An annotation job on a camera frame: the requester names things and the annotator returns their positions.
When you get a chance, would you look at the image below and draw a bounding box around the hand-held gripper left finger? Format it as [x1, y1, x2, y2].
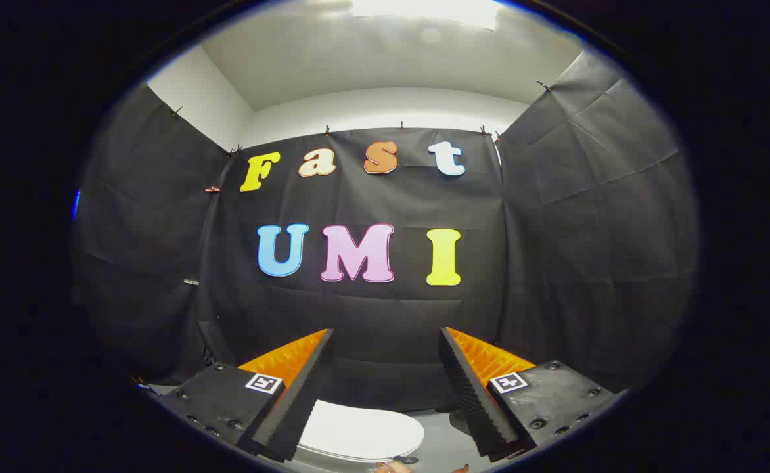
[154, 328, 335, 462]

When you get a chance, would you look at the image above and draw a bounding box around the white toilet seat ring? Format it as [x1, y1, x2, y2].
[297, 445, 407, 465]

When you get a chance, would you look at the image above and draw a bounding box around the black backdrop cloth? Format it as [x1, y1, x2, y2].
[73, 49, 698, 413]

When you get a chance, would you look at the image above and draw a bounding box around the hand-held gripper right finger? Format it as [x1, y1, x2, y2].
[438, 327, 623, 459]

